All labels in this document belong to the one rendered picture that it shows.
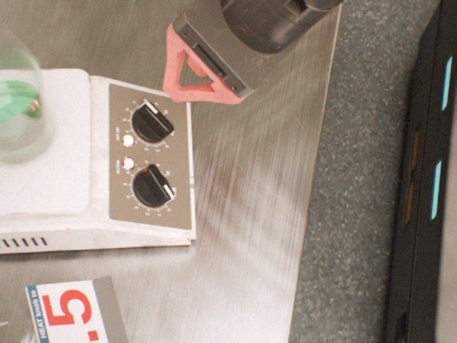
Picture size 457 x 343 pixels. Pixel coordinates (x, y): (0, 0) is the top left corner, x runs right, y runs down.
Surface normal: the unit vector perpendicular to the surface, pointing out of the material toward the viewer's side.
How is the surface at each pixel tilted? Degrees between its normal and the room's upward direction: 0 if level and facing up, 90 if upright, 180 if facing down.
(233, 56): 30
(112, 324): 0
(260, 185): 0
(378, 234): 0
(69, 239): 90
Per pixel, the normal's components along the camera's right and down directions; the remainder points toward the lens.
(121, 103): 0.54, -0.35
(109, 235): 0.06, 0.92
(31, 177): 0.04, -0.38
